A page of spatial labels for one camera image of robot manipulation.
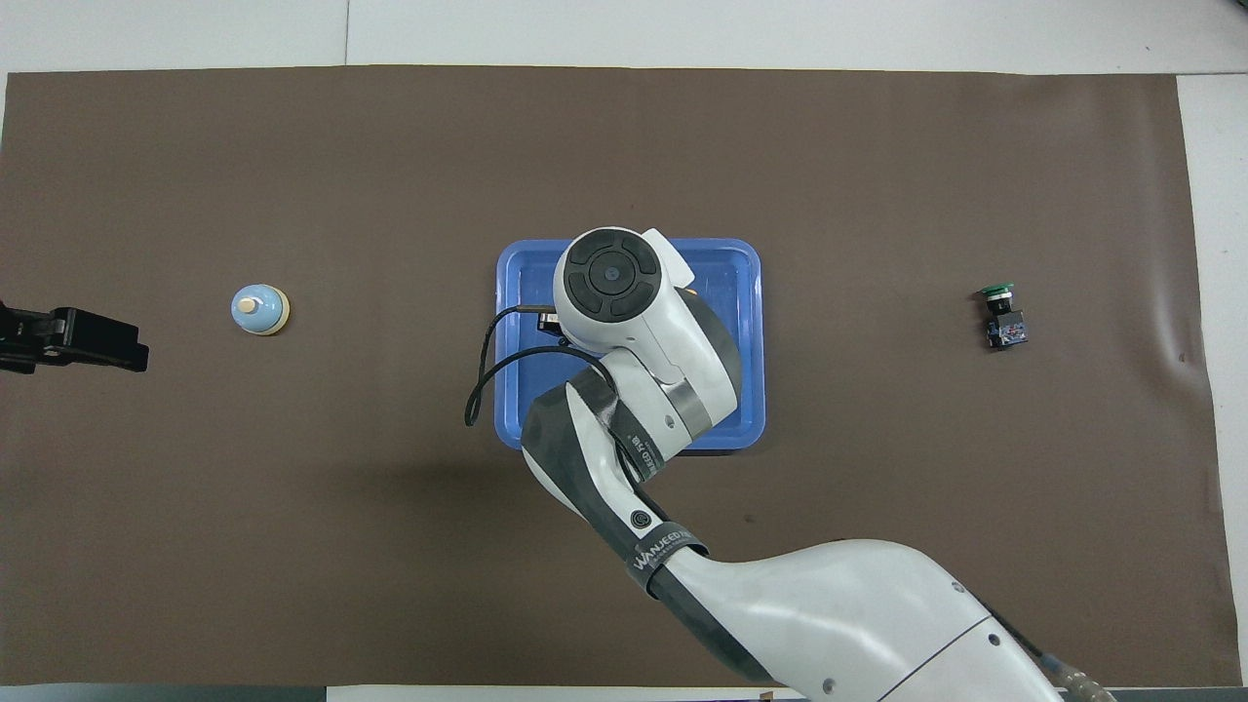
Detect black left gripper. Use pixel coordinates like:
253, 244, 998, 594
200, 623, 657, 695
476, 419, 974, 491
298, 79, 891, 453
0, 301, 150, 375

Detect green mushroom push button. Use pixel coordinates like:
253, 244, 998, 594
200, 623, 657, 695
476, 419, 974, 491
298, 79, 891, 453
979, 283, 1028, 350

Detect blue plastic tray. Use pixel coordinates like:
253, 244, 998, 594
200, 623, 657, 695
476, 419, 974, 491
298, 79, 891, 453
494, 238, 766, 452

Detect brown table mat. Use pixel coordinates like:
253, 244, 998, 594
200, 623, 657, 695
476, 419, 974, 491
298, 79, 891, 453
0, 64, 1244, 688

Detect light blue desk bell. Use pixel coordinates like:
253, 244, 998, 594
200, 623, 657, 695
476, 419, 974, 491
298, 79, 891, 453
231, 283, 291, 336

